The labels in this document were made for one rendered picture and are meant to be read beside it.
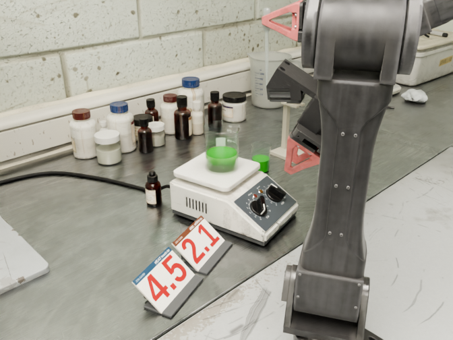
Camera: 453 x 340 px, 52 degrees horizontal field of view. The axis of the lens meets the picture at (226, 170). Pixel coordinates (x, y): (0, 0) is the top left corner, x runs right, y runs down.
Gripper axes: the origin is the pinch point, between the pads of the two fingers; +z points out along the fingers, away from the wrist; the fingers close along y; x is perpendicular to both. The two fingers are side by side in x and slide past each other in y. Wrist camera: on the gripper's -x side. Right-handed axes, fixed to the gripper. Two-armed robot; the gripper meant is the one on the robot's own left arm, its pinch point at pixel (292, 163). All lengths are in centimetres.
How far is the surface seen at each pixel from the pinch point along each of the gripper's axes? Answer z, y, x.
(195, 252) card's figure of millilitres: 11.5, 18.3, -5.4
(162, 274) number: 10.7, 25.5, -7.5
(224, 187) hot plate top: 6.3, 7.8, -7.4
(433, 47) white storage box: 1, -105, 24
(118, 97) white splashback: 30, -25, -43
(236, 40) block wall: 21, -70, -32
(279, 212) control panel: 7.3, 3.9, 2.9
